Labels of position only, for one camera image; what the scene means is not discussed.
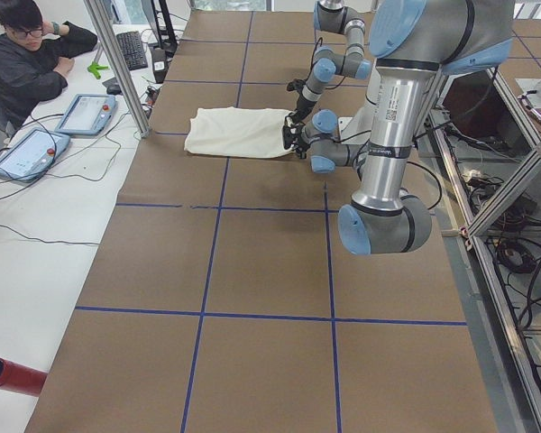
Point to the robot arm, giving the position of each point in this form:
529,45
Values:
407,43
337,18

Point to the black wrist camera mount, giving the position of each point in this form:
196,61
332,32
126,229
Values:
289,136
296,84

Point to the black keyboard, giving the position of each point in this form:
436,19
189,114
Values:
131,46

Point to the red cylinder tube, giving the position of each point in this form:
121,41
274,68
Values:
22,379

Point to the black computer mouse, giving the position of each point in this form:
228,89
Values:
114,89

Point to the person in black sweater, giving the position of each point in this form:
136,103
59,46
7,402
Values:
36,57

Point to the blue teach pendant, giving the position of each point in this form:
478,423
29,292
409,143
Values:
87,115
33,156

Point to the aluminium frame post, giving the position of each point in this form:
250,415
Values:
106,34

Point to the far blue teach pendant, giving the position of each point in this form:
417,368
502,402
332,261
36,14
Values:
87,115

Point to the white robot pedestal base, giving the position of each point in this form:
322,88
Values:
357,130

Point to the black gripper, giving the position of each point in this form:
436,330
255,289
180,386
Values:
302,105
296,136

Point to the cream long-sleeve cat shirt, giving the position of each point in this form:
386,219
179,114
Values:
237,132

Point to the green plastic tool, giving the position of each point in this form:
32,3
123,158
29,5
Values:
96,69

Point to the near blue teach pendant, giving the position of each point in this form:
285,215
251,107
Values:
33,156

